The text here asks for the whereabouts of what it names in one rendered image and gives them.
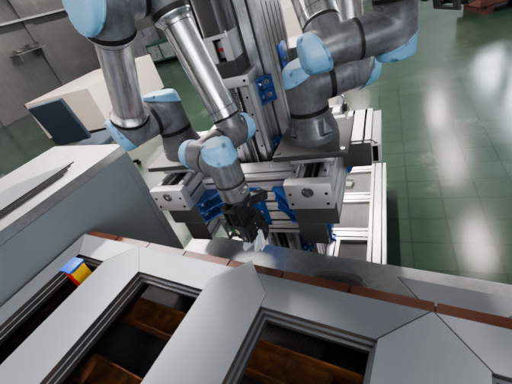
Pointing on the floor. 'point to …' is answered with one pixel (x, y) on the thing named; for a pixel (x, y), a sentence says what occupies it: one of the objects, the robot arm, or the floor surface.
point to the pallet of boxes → (144, 41)
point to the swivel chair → (68, 125)
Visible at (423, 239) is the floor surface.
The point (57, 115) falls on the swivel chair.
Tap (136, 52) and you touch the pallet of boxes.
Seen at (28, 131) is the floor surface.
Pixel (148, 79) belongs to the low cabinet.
